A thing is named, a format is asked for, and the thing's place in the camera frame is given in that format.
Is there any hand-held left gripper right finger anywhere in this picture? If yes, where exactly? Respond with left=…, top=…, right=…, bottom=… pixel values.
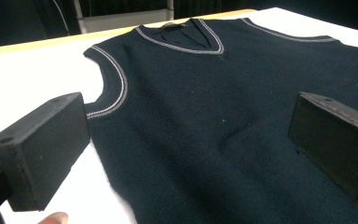
left=287, top=91, right=358, bottom=205

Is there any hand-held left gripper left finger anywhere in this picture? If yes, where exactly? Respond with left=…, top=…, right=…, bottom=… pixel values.
left=0, top=91, right=91, bottom=213

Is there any dark navy knit vest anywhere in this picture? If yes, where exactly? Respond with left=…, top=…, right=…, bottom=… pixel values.
left=83, top=17, right=358, bottom=224

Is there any white table cover sheet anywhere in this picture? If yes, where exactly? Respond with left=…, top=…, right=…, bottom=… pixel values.
left=0, top=7, right=358, bottom=224

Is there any white metal table frame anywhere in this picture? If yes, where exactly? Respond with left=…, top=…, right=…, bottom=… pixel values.
left=73, top=0, right=175, bottom=34

